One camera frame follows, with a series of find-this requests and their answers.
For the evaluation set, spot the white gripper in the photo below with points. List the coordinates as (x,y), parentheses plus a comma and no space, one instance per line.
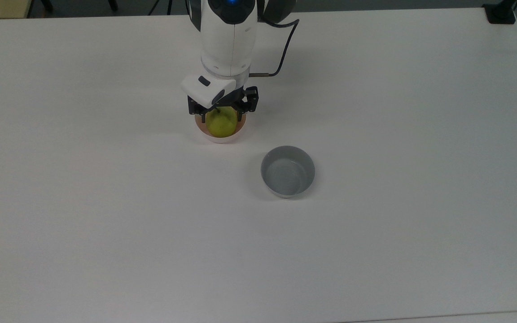
(207,89)

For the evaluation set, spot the green apple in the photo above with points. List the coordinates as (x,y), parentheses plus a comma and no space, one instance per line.
(222,122)

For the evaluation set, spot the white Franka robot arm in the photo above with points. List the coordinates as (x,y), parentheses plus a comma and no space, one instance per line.
(229,40)

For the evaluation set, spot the pink plastic bowl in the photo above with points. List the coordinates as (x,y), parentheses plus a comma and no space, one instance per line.
(222,139)

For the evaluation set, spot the grey plastic bowl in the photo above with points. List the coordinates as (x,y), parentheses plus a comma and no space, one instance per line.
(287,172)

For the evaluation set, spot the black chair leg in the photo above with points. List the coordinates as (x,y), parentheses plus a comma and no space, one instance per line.
(47,4)
(112,4)

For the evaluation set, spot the black table clamp mount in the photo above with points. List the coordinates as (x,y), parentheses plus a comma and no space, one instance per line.
(501,13)

